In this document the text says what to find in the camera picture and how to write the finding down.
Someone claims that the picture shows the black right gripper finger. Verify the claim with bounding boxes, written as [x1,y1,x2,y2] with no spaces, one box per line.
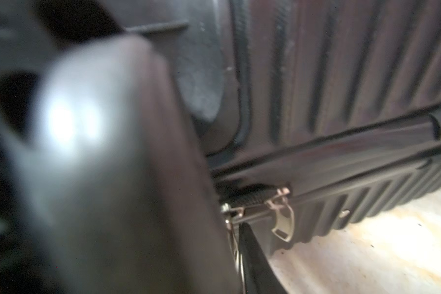
[238,223,287,294]

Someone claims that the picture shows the silver zipper pull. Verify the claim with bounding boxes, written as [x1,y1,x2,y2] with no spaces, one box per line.
[264,187,295,243]
[220,203,245,282]

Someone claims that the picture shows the black hard-shell suitcase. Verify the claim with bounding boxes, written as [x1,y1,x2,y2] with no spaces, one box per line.
[0,0,441,294]

